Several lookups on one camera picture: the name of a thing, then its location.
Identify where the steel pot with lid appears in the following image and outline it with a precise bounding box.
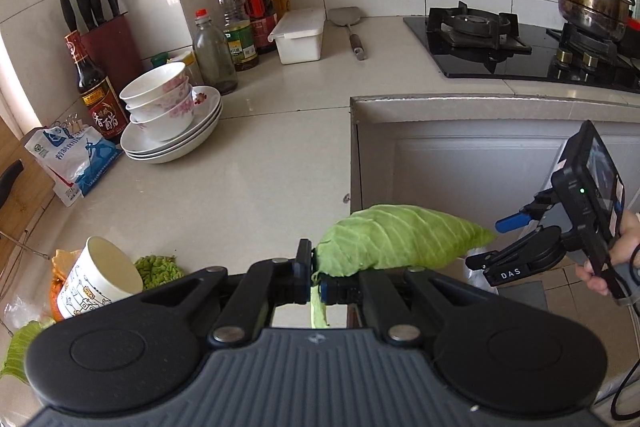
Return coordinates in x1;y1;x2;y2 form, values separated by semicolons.
547;0;637;42

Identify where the white plastic box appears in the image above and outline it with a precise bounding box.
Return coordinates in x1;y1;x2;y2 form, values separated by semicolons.
268;6;326;65

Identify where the large green cabbage leaf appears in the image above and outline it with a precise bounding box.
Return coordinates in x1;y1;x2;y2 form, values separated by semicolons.
309;204;498;330

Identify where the dark red knife block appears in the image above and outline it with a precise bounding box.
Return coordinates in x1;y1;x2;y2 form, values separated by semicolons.
80;14;143;82

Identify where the white plastic bag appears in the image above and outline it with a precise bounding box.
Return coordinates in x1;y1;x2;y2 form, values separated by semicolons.
465;251;501;297

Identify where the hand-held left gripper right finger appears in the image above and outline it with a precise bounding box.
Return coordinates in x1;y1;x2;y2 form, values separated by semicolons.
318;266;482;346

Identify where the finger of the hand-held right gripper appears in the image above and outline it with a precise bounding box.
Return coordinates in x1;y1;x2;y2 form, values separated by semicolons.
465;232;544;286
495;194;544;234

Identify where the white plate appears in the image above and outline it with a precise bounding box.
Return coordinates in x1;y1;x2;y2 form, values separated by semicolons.
121;117;222;164
120;85;222;148
120;104;223;156

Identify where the clear bottle with red cap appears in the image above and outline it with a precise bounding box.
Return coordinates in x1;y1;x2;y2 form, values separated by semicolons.
192;8;239;96

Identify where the bamboo cutting board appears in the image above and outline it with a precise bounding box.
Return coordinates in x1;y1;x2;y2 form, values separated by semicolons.
0;109;55;253

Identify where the printed paper cup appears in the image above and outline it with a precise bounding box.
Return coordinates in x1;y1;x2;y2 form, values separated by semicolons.
56;236;146;320

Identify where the black cable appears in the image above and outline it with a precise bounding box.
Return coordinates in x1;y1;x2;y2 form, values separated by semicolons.
611;354;640;420

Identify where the black gas stove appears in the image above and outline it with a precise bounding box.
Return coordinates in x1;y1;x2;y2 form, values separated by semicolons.
403;7;640;88

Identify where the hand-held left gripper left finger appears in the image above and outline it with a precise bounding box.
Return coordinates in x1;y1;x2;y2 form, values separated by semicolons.
142;238;313;348

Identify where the person's right hand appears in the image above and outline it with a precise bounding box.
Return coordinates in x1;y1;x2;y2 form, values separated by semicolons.
575;209;640;294

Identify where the white and blue salt bag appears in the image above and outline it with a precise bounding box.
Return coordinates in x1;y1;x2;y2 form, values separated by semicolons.
25;124;123;208

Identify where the metal spatula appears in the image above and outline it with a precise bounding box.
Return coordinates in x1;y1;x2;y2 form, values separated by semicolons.
327;7;368;62

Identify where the small plastic jar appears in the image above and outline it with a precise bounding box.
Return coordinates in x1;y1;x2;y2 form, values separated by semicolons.
169;51;202;85

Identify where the oil bottle with green label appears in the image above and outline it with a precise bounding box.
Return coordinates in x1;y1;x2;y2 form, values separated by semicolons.
215;0;260;71

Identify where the dark vinegar bottle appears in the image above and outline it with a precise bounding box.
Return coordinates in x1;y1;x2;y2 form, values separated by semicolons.
63;32;130;145

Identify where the bottle with red label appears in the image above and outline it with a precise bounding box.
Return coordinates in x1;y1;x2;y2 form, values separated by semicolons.
236;0;278;54

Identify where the crinkled green leaf scrap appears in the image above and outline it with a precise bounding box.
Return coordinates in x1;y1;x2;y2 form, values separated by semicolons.
134;254;187;293

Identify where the steel sink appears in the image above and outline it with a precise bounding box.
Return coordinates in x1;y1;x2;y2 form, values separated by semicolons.
348;95;640;308

